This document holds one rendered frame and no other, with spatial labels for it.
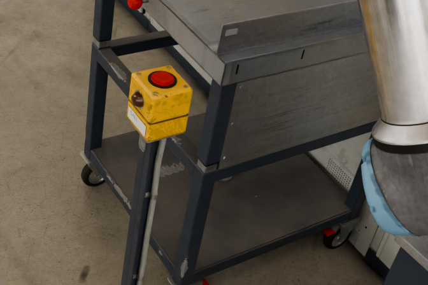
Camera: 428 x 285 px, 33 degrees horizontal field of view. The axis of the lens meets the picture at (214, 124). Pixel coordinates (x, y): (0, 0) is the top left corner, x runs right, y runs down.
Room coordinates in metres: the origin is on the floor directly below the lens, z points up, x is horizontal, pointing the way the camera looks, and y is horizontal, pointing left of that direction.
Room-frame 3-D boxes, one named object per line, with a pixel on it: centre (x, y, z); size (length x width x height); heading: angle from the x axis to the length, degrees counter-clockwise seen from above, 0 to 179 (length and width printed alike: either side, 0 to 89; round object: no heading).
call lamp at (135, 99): (0.97, 0.14, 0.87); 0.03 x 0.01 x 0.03; 40
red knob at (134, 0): (1.40, 0.22, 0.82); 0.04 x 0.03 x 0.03; 130
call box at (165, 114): (1.00, 0.10, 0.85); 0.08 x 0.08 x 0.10; 40
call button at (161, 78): (1.00, 0.10, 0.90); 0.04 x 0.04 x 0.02
